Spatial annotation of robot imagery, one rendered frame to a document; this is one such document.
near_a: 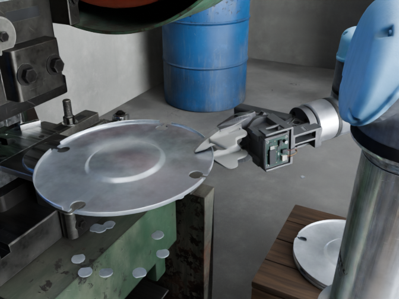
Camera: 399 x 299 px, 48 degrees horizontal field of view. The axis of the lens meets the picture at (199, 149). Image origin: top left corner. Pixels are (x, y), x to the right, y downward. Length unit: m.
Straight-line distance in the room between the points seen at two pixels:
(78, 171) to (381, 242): 0.46
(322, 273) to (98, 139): 0.65
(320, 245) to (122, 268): 0.60
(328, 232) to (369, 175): 0.85
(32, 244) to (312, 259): 0.71
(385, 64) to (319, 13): 3.57
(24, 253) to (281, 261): 0.68
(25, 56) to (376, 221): 0.54
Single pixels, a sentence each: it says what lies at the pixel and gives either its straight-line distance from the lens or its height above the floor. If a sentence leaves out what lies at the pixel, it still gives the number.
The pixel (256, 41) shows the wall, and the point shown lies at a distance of 4.16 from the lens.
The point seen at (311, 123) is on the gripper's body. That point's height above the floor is 0.84.
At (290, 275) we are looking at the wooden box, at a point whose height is 0.35.
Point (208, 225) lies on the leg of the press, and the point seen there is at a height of 0.53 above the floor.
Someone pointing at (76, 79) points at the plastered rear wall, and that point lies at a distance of 2.75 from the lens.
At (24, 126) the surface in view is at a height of 0.79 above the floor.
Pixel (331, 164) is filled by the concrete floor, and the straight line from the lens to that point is 2.43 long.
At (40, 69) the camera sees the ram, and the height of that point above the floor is 0.94.
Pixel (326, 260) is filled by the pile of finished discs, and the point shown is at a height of 0.37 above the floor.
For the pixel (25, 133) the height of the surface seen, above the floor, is 0.78.
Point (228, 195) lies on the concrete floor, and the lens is 2.08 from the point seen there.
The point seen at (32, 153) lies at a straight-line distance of 0.82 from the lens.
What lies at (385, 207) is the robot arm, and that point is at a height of 0.90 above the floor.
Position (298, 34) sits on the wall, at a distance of 4.02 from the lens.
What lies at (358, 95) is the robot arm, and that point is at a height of 1.02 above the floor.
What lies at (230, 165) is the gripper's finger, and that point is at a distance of 0.73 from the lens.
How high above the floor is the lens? 1.15
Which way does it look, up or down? 28 degrees down
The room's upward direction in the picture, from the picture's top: straight up
